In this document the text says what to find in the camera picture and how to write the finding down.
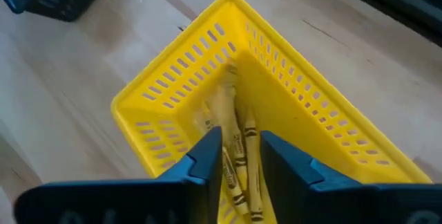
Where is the yellow crayon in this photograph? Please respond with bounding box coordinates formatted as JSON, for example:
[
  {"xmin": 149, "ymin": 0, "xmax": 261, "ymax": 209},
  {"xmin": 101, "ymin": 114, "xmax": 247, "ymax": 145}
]
[
  {"xmin": 203, "ymin": 59, "xmax": 242, "ymax": 142},
  {"xmin": 242, "ymin": 115, "xmax": 265, "ymax": 223},
  {"xmin": 220, "ymin": 146, "xmax": 250, "ymax": 217},
  {"xmin": 231, "ymin": 132, "xmax": 249, "ymax": 183}
]

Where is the yellow plastic basket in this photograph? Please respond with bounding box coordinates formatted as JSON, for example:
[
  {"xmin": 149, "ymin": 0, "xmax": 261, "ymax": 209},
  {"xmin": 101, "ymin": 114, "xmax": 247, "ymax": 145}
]
[{"xmin": 110, "ymin": 0, "xmax": 433, "ymax": 224}]

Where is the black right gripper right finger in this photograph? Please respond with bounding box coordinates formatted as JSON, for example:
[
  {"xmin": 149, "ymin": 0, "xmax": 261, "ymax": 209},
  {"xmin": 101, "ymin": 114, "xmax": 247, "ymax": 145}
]
[{"xmin": 259, "ymin": 130, "xmax": 442, "ymax": 224}]

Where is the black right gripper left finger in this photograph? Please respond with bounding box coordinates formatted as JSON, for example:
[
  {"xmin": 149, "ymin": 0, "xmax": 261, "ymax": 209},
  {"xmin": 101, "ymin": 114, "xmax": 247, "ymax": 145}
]
[{"xmin": 13, "ymin": 126, "xmax": 224, "ymax": 224}]

